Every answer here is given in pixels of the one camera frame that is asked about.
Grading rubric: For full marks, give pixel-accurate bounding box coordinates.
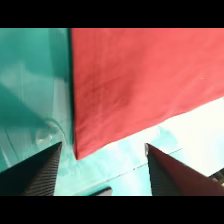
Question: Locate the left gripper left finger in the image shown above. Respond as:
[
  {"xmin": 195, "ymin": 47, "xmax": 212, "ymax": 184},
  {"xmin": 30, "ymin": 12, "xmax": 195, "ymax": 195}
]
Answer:
[{"xmin": 0, "ymin": 141, "xmax": 64, "ymax": 197}]

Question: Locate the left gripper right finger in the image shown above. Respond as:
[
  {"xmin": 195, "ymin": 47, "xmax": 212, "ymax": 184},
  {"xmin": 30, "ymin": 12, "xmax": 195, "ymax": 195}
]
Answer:
[{"xmin": 144, "ymin": 142, "xmax": 224, "ymax": 197}]

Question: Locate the red T-shirt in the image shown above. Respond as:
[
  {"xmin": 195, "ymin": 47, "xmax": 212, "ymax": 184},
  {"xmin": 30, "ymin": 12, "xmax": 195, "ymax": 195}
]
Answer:
[{"xmin": 70, "ymin": 27, "xmax": 224, "ymax": 161}]

